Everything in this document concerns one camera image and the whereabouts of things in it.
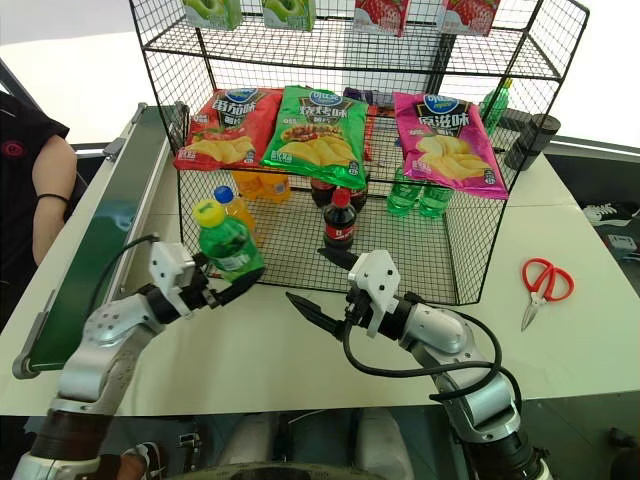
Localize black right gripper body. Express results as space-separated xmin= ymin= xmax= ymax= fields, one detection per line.
xmin=342 ymin=286 xmax=374 ymax=342

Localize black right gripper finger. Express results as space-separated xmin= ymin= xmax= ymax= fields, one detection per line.
xmin=285 ymin=291 xmax=347 ymax=342
xmin=316 ymin=247 xmax=361 ymax=272

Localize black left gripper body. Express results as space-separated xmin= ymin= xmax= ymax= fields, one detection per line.
xmin=180 ymin=264 xmax=222 ymax=312

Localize green soda bottle yellow cap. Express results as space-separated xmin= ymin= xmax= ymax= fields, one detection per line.
xmin=193 ymin=198 xmax=266 ymax=284

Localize green belt conveyor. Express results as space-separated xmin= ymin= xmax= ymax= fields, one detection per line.
xmin=12 ymin=102 xmax=174 ymax=380

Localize cola bottle red cap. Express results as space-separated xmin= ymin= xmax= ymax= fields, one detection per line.
xmin=322 ymin=188 xmax=359 ymax=251

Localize orange soda bottle blue cap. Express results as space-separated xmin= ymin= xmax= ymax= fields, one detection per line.
xmin=213 ymin=184 xmax=257 ymax=246

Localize green potato chip bag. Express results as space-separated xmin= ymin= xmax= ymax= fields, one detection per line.
xmin=259 ymin=85 xmax=370 ymax=190

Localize red snack packet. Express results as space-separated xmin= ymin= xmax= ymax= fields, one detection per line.
xmin=363 ymin=106 xmax=396 ymax=162

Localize white rounded robot leg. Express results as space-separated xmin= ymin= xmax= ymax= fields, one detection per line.
xmin=218 ymin=412 xmax=282 ymax=472
xmin=353 ymin=407 xmax=417 ymax=480

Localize red potato chip bag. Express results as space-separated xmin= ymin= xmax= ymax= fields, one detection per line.
xmin=173 ymin=88 xmax=284 ymax=174

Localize pink potato chip bag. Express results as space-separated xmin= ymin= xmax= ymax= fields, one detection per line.
xmin=393 ymin=91 xmax=510 ymax=201

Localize purple snack packet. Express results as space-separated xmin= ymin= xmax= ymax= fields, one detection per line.
xmin=343 ymin=85 xmax=396 ymax=109

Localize person in black shirt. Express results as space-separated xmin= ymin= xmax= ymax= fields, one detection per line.
xmin=0 ymin=89 xmax=71 ymax=287

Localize black cylinder stack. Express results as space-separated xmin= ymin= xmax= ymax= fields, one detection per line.
xmin=501 ymin=112 xmax=560 ymax=171

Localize strawberry milk carton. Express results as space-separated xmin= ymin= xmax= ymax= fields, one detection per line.
xmin=437 ymin=0 xmax=501 ymax=37
xmin=353 ymin=0 xmax=411 ymax=38

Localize green apple juice carton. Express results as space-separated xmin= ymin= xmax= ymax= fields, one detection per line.
xmin=182 ymin=0 xmax=244 ymax=31
xmin=262 ymin=0 xmax=317 ymax=32

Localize black and white sneaker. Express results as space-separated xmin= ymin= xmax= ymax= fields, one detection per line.
xmin=582 ymin=202 xmax=640 ymax=230

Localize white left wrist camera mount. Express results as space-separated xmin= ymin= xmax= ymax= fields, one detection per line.
xmin=148 ymin=241 xmax=197 ymax=317

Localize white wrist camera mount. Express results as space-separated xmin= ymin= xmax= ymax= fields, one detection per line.
xmin=148 ymin=241 xmax=197 ymax=317
xmin=346 ymin=249 xmax=401 ymax=338

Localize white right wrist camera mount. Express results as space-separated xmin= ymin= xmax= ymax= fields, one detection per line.
xmin=346 ymin=249 xmax=401 ymax=338

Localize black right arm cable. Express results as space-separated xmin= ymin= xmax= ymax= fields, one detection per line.
xmin=341 ymin=304 xmax=524 ymax=417

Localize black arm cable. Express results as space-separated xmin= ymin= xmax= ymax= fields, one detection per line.
xmin=85 ymin=233 xmax=160 ymax=321
xmin=341 ymin=304 xmax=524 ymax=417

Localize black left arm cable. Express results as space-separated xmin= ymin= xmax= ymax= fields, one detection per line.
xmin=85 ymin=233 xmax=160 ymax=321

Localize black wire shelf rack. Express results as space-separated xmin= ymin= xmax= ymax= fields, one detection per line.
xmin=128 ymin=0 xmax=591 ymax=306

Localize red handled scissors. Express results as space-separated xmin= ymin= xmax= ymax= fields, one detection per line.
xmin=519 ymin=257 xmax=576 ymax=333

